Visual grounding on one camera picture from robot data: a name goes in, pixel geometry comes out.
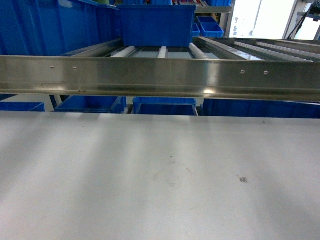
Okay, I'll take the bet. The blue bin below shelf left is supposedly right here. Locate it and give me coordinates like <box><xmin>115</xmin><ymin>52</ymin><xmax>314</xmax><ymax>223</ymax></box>
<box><xmin>54</xmin><ymin>95</ymin><xmax>127</xmax><ymax>114</ymax></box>

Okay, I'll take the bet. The blue bin below shelf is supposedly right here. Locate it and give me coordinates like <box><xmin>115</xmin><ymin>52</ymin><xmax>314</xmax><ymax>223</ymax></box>
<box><xmin>54</xmin><ymin>95</ymin><xmax>127</xmax><ymax>114</ymax></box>
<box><xmin>201</xmin><ymin>99</ymin><xmax>320</xmax><ymax>119</ymax></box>

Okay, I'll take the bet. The blue bin below shelf right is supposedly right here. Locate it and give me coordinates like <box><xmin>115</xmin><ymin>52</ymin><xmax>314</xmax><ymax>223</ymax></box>
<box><xmin>201</xmin><ymin>99</ymin><xmax>320</xmax><ymax>119</ymax></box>

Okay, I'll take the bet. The stainless steel roller shelf rack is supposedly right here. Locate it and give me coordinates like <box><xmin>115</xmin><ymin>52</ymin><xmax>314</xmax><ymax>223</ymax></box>
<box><xmin>0</xmin><ymin>37</ymin><xmax>320</xmax><ymax>102</ymax></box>

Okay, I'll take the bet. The large blue bin upper shelf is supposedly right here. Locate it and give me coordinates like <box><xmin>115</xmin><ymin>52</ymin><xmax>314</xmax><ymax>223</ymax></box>
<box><xmin>117</xmin><ymin>4</ymin><xmax>196</xmax><ymax>48</ymax></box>

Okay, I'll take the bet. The QR code sticker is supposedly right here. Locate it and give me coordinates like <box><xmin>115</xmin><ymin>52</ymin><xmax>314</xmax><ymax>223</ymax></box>
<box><xmin>239</xmin><ymin>177</ymin><xmax>249</xmax><ymax>183</ymax></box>

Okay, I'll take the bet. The far left blue bin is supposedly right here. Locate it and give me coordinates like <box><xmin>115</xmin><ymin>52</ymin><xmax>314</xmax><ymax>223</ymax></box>
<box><xmin>0</xmin><ymin>0</ymin><xmax>121</xmax><ymax>56</ymax></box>

